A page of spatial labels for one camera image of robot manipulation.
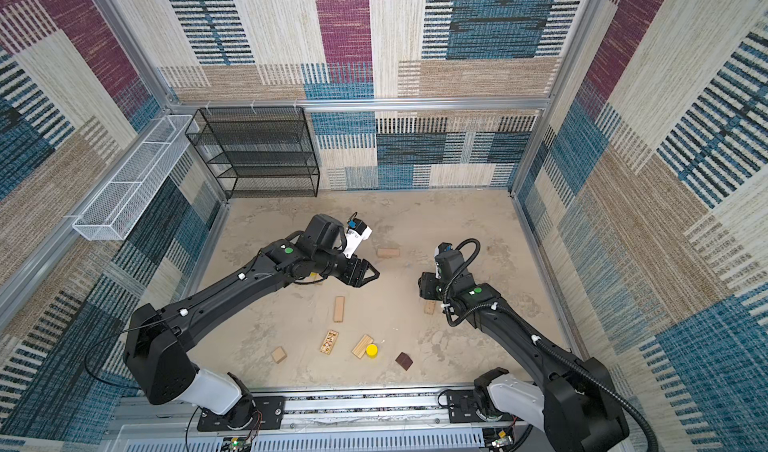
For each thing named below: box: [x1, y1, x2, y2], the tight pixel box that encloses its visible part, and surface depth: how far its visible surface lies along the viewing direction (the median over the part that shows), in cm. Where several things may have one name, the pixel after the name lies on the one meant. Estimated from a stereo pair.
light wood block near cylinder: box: [351, 334, 374, 359], surface depth 85 cm
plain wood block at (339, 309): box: [333, 296, 345, 323], surface depth 93 cm
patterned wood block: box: [320, 330, 339, 356], surface depth 85 cm
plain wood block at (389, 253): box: [376, 248, 401, 259], surface depth 105 cm
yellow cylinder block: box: [366, 344, 379, 359], surface depth 83 cm
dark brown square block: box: [395, 352, 413, 371], surface depth 82 cm
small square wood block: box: [271, 346, 287, 363], surface depth 83 cm
